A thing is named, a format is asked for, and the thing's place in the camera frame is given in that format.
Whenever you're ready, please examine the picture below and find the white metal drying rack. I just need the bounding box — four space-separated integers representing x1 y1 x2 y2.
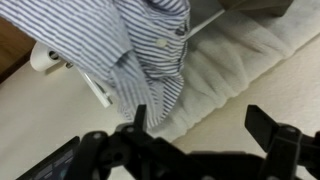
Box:
79 8 228 109

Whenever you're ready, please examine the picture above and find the light grey towel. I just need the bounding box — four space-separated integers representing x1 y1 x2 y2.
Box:
146 0 320 143

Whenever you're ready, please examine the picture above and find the white toilet paper roll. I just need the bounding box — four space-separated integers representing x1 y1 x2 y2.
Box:
29 41 73 73

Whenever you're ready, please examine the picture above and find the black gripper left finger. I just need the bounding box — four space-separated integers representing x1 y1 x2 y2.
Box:
63 104 201 180

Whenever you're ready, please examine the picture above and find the blue white striped shirt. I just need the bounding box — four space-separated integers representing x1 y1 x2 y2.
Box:
0 0 192 130

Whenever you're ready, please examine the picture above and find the dark illustrated wall poster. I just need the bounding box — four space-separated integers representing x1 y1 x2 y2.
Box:
14 135 81 180

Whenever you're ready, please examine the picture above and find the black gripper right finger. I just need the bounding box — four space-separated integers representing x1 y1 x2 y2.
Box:
244 104 320 180

